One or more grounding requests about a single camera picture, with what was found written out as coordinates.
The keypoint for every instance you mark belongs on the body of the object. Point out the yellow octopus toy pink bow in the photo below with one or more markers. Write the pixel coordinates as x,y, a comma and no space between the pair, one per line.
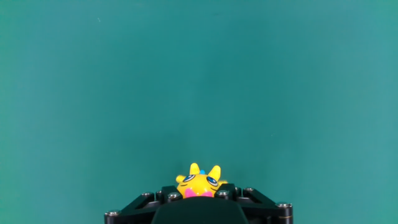
199,185

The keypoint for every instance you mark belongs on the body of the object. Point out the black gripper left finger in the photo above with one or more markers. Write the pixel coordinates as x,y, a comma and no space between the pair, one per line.
136,208

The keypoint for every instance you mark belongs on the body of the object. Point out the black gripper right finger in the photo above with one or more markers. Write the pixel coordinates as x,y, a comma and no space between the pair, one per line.
264,208

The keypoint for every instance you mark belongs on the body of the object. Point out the green table mat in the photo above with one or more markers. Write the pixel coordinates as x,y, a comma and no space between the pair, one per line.
199,87

